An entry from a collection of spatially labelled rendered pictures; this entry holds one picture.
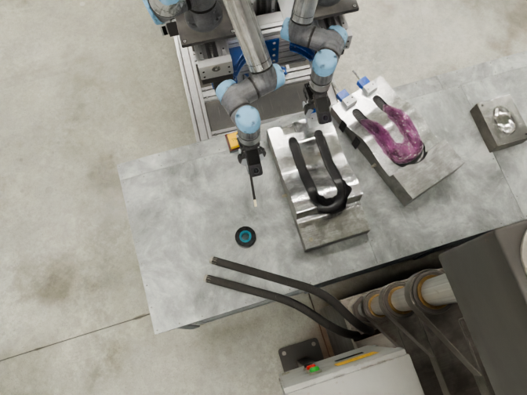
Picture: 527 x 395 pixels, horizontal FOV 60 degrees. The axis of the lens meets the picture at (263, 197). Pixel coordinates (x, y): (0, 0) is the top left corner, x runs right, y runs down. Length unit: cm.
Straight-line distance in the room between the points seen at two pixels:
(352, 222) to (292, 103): 109
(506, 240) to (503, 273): 5
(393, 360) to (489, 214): 104
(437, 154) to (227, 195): 84
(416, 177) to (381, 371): 92
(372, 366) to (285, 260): 77
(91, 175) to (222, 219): 126
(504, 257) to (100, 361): 233
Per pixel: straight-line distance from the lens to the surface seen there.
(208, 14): 187
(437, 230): 194
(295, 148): 183
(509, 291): 67
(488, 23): 355
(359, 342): 182
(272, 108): 266
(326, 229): 177
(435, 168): 189
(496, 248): 66
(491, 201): 205
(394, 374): 114
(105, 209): 282
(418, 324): 135
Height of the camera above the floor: 257
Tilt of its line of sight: 73 degrees down
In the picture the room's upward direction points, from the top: 1 degrees counter-clockwise
